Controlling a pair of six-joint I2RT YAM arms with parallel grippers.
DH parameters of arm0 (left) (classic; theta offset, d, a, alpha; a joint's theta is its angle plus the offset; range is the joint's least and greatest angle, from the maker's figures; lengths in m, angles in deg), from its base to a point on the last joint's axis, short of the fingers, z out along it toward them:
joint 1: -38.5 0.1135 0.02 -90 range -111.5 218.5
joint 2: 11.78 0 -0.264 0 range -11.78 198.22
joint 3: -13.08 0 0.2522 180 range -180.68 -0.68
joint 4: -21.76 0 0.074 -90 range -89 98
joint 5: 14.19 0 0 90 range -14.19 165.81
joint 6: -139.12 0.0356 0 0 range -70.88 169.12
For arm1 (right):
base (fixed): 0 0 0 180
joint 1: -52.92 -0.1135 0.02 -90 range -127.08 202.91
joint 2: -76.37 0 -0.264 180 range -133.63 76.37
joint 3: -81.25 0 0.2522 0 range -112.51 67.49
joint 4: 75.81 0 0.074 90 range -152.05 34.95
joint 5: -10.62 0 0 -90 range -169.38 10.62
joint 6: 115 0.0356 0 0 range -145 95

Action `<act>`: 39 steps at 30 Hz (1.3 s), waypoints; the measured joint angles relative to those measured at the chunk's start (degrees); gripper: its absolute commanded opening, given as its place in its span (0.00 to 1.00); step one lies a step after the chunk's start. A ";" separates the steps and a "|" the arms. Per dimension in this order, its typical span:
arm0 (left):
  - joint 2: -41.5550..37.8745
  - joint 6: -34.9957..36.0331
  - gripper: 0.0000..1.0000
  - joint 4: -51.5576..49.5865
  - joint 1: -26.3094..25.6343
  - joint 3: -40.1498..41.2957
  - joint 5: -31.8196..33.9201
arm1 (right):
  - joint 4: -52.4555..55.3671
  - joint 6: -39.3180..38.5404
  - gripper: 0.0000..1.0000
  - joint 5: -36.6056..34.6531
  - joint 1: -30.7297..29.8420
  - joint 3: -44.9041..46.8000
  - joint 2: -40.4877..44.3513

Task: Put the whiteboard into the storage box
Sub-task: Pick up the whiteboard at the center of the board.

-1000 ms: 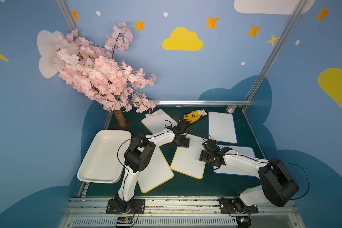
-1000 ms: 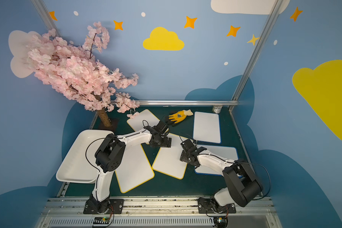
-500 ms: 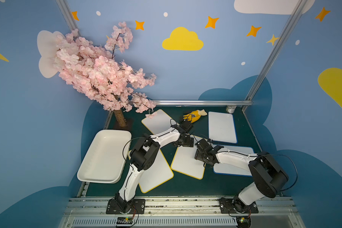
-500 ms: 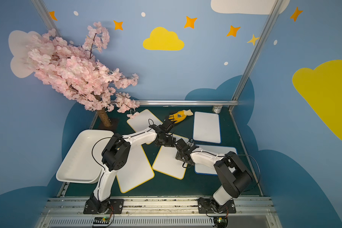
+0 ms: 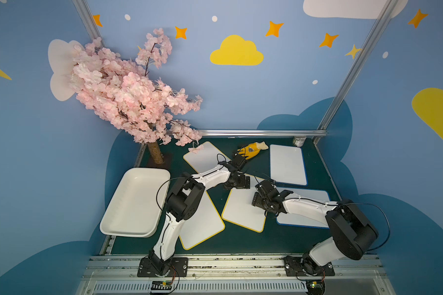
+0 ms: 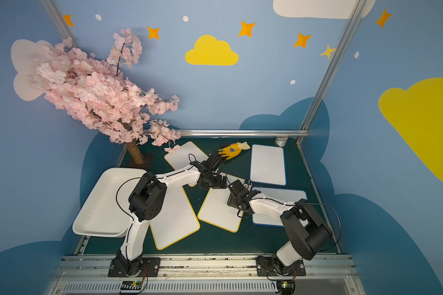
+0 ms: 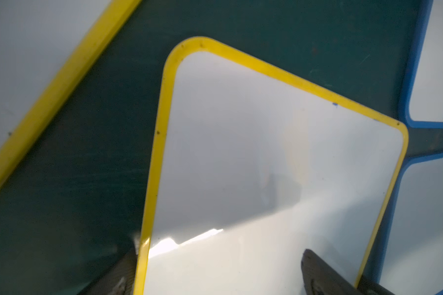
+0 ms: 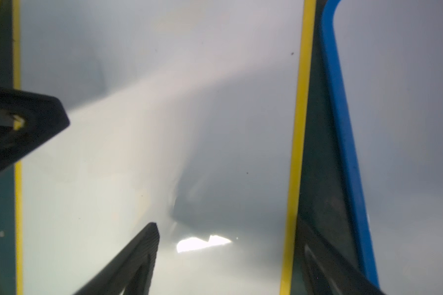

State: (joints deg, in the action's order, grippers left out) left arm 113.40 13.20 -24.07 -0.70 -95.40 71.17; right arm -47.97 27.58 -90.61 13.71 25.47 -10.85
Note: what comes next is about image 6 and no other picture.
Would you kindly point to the right aluminium frame post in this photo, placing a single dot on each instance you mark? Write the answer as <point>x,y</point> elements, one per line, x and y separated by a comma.
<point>342,46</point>

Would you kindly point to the blue-edged whiteboard back right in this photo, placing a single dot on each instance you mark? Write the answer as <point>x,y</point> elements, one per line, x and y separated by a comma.
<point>268,165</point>

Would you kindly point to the right green circuit board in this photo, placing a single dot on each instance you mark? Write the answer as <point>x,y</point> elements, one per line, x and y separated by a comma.
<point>284,287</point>

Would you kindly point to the aluminium front rail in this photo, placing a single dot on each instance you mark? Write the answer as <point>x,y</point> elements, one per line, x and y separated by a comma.
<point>221,274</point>

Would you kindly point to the left aluminium frame post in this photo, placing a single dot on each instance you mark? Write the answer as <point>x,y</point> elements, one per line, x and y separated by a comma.
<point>54,12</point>

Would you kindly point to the yellow black work glove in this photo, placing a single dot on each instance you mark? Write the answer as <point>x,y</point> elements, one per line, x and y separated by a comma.
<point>233,150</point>

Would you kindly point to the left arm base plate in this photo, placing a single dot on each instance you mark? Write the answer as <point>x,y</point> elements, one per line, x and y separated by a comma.
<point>147,266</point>

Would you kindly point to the aluminium frame post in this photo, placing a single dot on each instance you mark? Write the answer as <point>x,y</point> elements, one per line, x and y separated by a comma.
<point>54,12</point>
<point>342,46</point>

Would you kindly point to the yellow-edged whiteboard back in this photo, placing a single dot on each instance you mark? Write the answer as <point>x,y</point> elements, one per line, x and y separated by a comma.
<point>184,155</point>

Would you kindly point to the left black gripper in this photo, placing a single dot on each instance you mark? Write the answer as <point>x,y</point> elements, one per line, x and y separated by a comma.
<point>212,162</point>

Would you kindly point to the horizontal aluminium back bar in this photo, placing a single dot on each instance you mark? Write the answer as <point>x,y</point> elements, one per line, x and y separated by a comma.
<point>243,133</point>

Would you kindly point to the blue-edged whiteboard front right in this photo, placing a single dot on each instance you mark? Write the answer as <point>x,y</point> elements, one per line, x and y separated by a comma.
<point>286,197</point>

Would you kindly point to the blue-edged whiteboard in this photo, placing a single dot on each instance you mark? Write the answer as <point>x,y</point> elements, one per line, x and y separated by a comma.
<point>286,197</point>
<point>268,165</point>

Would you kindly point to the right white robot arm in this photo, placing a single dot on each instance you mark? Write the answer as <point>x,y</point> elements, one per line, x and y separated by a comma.
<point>307,230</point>

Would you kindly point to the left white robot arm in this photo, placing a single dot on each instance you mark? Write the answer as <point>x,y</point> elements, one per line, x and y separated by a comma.
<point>146,202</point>

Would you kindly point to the pink cherry blossom tree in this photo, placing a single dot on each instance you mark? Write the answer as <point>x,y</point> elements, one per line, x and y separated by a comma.
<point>96,93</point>

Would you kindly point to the left green circuit board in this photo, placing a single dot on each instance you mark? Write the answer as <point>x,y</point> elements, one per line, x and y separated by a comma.
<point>132,287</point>

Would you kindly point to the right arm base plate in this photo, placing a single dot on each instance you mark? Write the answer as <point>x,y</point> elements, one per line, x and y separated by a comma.
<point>271,266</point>

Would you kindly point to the yellow-edged whiteboard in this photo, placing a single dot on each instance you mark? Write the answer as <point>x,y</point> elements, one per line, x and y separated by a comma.
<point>184,155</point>
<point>176,221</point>
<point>215,211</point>

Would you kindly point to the green circuit board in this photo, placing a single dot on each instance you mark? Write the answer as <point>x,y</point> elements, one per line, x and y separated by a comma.
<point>132,287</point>
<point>284,287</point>

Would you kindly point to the white plastic storage box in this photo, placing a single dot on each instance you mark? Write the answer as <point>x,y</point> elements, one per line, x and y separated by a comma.
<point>105,213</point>

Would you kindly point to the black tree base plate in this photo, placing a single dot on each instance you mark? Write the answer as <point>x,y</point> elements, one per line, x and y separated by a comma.
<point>146,160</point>

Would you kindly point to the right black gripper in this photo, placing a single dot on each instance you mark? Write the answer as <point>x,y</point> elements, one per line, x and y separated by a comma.
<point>234,192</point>

